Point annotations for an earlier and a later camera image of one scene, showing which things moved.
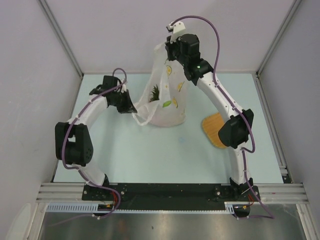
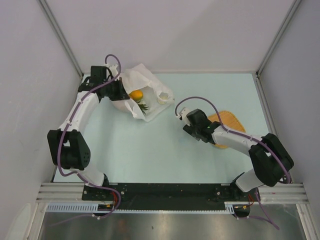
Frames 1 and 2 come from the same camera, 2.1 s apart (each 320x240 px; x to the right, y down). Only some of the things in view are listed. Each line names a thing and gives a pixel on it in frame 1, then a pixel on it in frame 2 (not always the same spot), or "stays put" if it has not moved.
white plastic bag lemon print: (170, 111) to (138, 77)
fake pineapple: (155, 94) to (142, 107)
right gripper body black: (174, 51) to (192, 131)
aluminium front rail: (287, 192) stays put
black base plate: (169, 196) stays put
